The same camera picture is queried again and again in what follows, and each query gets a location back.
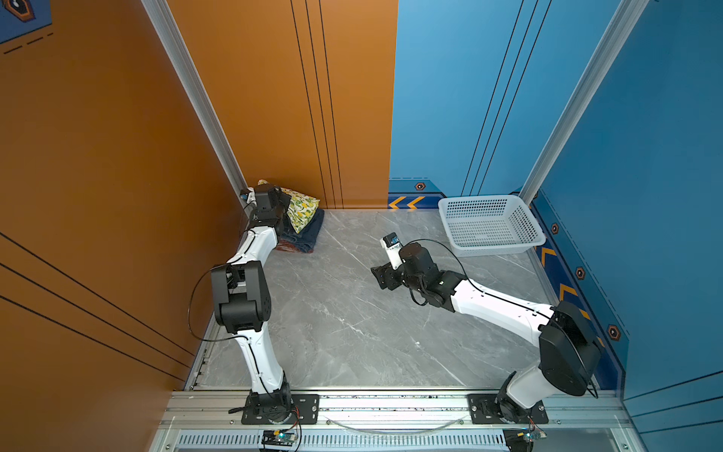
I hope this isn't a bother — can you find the lemon print skirt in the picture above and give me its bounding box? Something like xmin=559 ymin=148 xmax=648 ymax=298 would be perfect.
xmin=252 ymin=180 xmax=320 ymax=235

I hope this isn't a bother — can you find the dark blue denim skirt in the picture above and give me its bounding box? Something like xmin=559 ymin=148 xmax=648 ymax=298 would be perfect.
xmin=278 ymin=209 xmax=325 ymax=253

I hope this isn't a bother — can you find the white plastic laundry basket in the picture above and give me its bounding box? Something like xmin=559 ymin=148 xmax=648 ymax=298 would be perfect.
xmin=438 ymin=195 xmax=546 ymax=257

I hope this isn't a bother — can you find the red plaid skirt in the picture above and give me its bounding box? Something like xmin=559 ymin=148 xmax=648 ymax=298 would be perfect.
xmin=275 ymin=240 xmax=299 ymax=252

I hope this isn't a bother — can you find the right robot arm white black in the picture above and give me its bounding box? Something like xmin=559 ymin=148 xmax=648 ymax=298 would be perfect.
xmin=371 ymin=234 xmax=604 ymax=424

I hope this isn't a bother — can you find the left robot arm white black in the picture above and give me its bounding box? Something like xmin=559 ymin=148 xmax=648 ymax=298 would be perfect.
xmin=210 ymin=184 xmax=293 ymax=424

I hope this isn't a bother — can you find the left green circuit board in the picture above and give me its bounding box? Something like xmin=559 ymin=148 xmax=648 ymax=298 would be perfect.
xmin=260 ymin=429 xmax=299 ymax=451

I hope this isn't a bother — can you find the green circuit board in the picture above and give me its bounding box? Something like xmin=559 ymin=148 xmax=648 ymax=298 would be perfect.
xmin=260 ymin=429 xmax=299 ymax=451
xmin=503 ymin=429 xmax=546 ymax=452

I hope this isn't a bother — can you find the right green circuit board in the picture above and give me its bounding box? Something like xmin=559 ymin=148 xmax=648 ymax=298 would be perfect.
xmin=503 ymin=429 xmax=546 ymax=452

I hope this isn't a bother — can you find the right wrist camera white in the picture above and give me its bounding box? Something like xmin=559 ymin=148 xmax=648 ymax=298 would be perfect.
xmin=380 ymin=233 xmax=403 ymax=269

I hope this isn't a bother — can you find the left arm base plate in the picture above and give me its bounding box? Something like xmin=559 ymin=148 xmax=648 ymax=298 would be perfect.
xmin=241 ymin=393 xmax=320 ymax=427

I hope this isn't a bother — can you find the grey cable on rail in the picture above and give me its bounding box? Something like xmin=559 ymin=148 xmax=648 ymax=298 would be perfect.
xmin=326 ymin=418 xmax=464 ymax=436

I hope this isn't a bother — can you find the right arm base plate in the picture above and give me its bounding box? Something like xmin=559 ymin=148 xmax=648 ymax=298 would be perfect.
xmin=466 ymin=394 xmax=549 ymax=425

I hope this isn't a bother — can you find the left aluminium corner post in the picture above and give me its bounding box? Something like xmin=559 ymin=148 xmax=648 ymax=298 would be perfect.
xmin=141 ymin=0 xmax=248 ymax=203

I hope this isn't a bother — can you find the aluminium corner post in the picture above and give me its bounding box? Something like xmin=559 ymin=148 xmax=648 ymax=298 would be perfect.
xmin=141 ymin=0 xmax=248 ymax=203
xmin=519 ymin=0 xmax=650 ymax=205

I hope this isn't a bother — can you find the aluminium front rail frame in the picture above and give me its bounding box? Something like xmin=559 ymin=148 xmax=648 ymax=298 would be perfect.
xmin=150 ymin=388 xmax=645 ymax=451

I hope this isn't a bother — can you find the right aluminium corner post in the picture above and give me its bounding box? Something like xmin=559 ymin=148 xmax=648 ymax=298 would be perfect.
xmin=519 ymin=0 xmax=650 ymax=205

